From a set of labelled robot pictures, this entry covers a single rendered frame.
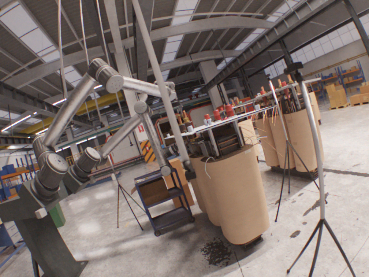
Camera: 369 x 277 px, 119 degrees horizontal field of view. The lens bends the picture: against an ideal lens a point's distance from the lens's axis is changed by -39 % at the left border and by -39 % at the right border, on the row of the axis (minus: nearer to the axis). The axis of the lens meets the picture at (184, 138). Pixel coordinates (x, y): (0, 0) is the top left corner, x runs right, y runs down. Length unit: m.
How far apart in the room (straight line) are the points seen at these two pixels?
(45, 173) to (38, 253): 1.21
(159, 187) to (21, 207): 1.82
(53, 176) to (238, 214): 1.54
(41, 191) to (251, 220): 1.81
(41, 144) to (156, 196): 1.72
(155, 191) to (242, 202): 1.41
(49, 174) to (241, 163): 1.52
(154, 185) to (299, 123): 2.30
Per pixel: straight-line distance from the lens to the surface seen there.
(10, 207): 2.07
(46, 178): 1.50
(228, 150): 1.59
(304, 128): 2.82
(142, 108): 1.90
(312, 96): 7.30
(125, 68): 13.38
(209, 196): 1.99
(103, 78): 1.27
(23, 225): 2.33
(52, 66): 16.07
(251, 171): 1.56
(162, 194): 2.63
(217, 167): 1.44
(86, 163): 2.06
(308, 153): 2.91
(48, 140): 1.61
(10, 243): 4.79
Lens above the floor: 1.40
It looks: 3 degrees down
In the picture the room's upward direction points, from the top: 18 degrees counter-clockwise
